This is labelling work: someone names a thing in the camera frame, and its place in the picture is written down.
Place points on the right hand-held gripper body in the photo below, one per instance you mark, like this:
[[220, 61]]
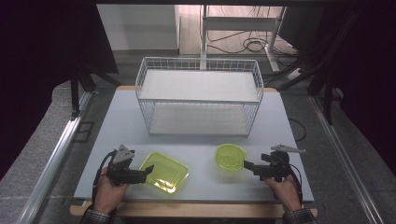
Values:
[[275, 165]]

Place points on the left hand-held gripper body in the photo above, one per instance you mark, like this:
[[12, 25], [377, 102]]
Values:
[[124, 171]]

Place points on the yellow-green square plate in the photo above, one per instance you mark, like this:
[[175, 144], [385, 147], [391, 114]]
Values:
[[166, 172]]

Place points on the round green lidded container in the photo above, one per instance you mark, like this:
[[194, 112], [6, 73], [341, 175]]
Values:
[[230, 157]]

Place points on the person's left hand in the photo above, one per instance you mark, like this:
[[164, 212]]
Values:
[[107, 193]]

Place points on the person's right hand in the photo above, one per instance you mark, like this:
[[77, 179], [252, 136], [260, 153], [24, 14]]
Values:
[[285, 193]]

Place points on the black metal stand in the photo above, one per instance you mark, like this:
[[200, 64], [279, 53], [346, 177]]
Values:
[[74, 93], [327, 62]]

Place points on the white power strip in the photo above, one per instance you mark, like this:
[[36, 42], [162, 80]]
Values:
[[295, 74]]

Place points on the dark curtain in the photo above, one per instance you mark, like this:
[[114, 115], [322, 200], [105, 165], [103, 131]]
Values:
[[373, 77], [40, 62]]

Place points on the aluminium rail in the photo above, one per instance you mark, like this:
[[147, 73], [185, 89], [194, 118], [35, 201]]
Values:
[[53, 161], [342, 155]]

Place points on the white metal desk frame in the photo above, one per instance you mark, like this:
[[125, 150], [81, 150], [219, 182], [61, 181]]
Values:
[[239, 23]]

